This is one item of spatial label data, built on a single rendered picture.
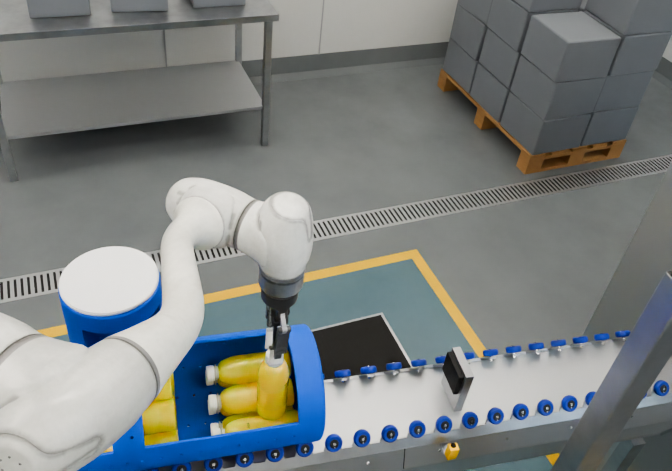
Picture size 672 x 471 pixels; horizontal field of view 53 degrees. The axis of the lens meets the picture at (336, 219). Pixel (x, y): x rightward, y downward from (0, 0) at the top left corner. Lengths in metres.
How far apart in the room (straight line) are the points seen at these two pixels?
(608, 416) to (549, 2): 3.29
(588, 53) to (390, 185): 1.39
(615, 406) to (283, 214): 0.79
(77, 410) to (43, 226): 3.16
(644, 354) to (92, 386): 1.00
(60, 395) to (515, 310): 3.01
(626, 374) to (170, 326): 0.92
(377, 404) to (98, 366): 1.19
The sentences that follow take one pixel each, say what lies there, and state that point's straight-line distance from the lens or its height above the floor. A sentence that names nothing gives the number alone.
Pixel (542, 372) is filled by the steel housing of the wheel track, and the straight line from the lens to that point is 2.11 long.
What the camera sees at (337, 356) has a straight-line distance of 2.98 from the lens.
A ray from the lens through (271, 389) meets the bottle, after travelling 1.55.
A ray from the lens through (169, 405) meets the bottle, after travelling 1.62.
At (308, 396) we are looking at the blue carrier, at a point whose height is 1.19.
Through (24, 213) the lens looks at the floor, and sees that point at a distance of 4.02.
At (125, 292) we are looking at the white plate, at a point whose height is 1.04.
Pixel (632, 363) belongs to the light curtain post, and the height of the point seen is 1.49.
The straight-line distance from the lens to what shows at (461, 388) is 1.86.
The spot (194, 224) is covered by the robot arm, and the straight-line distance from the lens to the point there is 1.19.
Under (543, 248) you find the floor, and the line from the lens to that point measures 4.03.
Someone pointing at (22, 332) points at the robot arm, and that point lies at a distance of 0.86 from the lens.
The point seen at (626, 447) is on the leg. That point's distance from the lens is 2.51.
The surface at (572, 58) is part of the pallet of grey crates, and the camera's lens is 4.24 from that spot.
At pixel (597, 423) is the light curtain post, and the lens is 1.59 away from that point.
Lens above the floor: 2.48
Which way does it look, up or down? 40 degrees down
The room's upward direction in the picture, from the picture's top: 7 degrees clockwise
